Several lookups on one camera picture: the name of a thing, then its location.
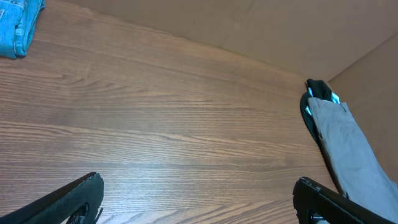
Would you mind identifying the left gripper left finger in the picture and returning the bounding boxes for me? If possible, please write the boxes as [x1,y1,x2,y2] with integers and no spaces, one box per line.
[1,172,104,224]

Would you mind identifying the grey folded trousers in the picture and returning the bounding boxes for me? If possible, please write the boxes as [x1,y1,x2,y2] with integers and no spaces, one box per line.
[308,98,397,223]

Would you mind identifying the light blue garment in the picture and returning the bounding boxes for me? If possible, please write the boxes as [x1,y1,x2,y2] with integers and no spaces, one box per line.
[305,87,340,116]

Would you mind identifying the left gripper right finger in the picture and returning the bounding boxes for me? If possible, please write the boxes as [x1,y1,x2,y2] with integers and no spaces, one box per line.
[293,177,393,224]

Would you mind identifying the black garment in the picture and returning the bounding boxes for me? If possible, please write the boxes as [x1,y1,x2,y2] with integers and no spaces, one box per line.
[300,79,347,196]

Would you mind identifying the light blue denim jeans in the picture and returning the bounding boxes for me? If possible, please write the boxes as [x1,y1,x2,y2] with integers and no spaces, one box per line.
[1,0,45,59]

